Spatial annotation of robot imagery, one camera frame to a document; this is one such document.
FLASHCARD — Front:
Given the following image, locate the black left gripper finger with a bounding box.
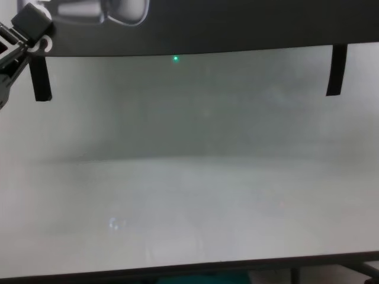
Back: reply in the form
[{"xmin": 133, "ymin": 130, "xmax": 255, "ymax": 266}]
[{"xmin": 0, "ymin": 2, "xmax": 56, "ymax": 111}]

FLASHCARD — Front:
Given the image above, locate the black AI robotics poster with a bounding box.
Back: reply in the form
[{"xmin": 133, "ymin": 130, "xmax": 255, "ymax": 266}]
[{"xmin": 0, "ymin": 0, "xmax": 379, "ymax": 57}]

